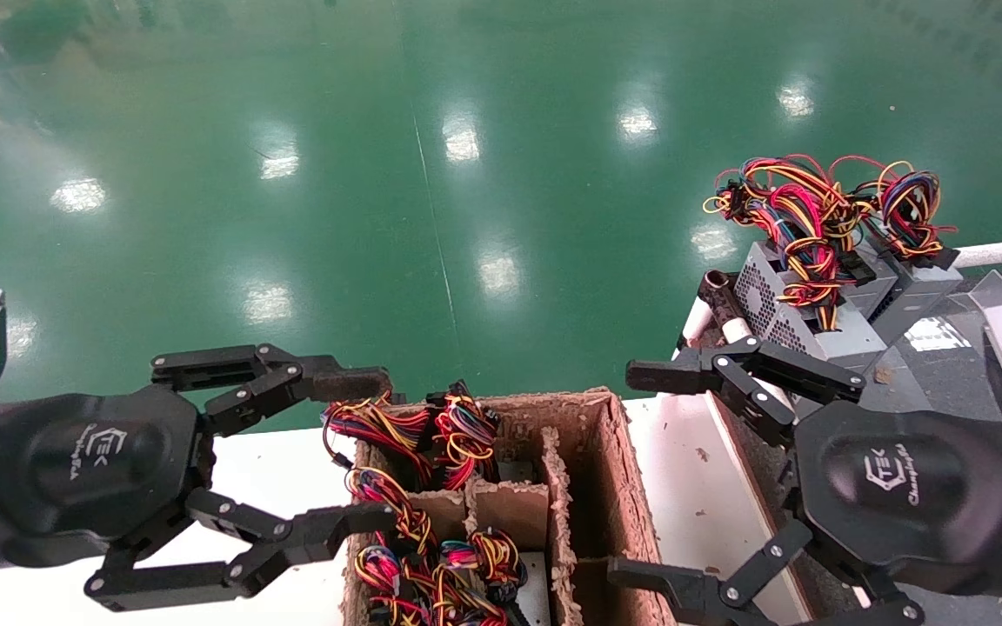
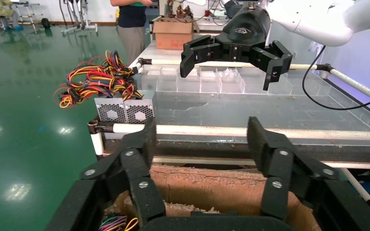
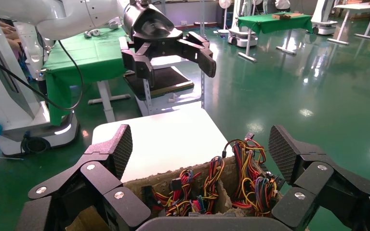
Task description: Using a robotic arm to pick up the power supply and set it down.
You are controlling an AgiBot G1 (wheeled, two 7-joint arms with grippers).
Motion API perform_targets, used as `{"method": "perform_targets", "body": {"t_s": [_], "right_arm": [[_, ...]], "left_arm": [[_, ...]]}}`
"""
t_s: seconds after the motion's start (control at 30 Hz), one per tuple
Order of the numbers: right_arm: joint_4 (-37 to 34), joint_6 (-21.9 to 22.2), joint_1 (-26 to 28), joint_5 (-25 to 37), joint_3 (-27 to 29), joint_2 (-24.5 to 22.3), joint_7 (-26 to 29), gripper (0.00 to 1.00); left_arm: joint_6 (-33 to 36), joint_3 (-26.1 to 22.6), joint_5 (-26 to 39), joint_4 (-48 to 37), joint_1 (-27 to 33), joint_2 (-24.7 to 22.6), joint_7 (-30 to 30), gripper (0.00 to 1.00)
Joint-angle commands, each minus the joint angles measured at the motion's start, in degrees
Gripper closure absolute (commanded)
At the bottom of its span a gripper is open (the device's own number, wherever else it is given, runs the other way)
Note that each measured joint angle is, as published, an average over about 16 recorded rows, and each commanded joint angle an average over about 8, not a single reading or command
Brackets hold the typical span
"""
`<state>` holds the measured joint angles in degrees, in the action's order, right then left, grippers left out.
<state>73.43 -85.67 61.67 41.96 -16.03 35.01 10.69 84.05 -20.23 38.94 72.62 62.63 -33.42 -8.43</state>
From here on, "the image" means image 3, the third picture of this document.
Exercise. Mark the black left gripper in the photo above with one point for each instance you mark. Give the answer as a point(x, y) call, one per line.
point(150, 28)

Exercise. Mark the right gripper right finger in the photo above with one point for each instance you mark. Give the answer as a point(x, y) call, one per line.
point(328, 188)

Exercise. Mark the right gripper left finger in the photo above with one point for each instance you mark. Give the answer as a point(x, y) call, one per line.
point(76, 185)

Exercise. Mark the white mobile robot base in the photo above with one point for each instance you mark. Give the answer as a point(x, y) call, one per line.
point(323, 24)
point(242, 36)

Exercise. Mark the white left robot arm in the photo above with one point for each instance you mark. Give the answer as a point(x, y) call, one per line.
point(60, 16)

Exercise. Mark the black shelf mat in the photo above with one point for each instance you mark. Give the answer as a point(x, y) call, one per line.
point(166, 81)

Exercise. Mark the metal shelf rack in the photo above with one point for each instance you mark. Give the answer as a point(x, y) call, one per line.
point(148, 98)

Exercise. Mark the small white device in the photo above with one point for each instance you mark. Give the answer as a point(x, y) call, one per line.
point(93, 32)
point(113, 24)

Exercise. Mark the white standing fan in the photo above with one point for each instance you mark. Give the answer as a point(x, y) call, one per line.
point(225, 3)

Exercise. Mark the white table legs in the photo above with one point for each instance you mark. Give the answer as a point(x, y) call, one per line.
point(248, 47)

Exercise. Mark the green cloth table near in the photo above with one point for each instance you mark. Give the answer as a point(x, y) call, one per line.
point(86, 57)

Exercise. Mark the brown cardboard divider box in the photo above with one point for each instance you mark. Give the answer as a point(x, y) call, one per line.
point(162, 181)

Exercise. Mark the white robot chassis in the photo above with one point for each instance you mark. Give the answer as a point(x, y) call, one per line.
point(9, 102)

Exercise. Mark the small green table cloth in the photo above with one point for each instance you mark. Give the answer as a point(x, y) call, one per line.
point(274, 24)

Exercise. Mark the flat cardboard box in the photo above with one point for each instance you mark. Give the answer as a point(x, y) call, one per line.
point(285, 16)

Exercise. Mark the white desk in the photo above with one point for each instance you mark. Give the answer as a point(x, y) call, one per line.
point(360, 7)

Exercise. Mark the white table leg frame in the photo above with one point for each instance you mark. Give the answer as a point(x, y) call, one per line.
point(105, 95)

